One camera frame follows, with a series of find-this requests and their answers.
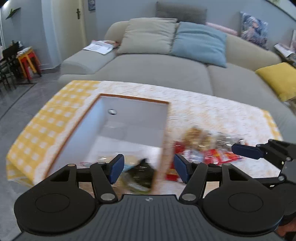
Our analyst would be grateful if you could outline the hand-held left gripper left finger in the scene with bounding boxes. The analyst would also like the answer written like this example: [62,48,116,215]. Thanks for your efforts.
[47,153,125,204]

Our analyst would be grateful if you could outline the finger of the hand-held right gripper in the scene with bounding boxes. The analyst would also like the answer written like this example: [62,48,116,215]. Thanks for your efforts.
[231,139,296,163]
[254,177,286,189]

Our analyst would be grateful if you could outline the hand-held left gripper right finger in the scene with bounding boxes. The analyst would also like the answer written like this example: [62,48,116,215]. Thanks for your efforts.
[174,153,255,205]

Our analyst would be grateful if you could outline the clear candy packet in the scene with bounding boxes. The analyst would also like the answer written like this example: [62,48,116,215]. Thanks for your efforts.
[213,133,245,149]

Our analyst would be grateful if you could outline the dark seaweed packet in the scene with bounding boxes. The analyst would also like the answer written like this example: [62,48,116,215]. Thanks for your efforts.
[125,158,155,192]

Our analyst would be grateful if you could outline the red snack packet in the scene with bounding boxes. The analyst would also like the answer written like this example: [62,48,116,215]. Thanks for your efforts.
[165,141,244,182]

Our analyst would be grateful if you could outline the large nut brittle packet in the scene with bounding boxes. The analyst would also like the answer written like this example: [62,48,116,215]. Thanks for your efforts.
[183,127,213,149]

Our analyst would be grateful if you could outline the orange cardboard box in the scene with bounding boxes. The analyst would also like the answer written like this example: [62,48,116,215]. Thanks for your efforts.
[46,93,173,193]

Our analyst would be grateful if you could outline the yellow cushion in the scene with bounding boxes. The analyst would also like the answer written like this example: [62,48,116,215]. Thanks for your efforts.
[255,62,296,102]

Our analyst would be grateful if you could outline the yellow checked tablecloth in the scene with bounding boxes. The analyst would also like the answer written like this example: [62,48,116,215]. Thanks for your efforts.
[6,80,284,188]

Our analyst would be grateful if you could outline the grey sofa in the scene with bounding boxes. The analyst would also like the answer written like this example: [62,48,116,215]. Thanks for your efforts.
[58,21,296,144]

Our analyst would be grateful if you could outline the stack of books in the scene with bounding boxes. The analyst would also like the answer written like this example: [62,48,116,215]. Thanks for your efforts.
[287,30,296,67]

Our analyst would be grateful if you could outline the open white magazine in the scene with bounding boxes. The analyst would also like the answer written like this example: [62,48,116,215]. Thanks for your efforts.
[274,43,295,58]

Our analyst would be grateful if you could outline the blue cushion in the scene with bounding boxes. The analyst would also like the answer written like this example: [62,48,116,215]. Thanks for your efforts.
[170,22,228,68]

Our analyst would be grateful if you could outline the floral cushion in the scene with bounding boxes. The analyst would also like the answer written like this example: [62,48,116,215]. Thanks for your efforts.
[239,11,269,50]

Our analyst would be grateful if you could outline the white paper booklet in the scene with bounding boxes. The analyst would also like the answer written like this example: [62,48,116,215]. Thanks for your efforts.
[83,40,115,55]

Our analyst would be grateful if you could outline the red stool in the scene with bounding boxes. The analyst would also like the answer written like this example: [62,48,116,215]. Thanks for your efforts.
[22,54,42,82]

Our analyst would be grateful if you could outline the beige cushion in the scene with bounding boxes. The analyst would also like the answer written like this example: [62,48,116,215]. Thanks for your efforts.
[117,18,178,55]

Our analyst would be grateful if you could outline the cream door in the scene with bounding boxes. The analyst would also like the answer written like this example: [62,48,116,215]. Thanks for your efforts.
[45,0,87,70]

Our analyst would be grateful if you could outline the yellow stool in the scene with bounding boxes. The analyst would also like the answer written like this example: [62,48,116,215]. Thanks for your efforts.
[17,50,37,77]

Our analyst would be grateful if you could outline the papers on stool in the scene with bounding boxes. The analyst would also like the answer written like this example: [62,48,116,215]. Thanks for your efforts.
[17,46,33,55]

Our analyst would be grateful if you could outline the black dining chair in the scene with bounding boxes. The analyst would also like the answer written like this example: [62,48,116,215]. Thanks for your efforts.
[0,44,20,93]

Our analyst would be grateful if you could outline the dark grey cushion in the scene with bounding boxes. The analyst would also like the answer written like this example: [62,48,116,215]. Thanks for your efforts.
[155,2,208,25]

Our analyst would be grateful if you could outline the green wall shelf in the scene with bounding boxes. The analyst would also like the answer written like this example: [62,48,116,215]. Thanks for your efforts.
[6,8,21,19]

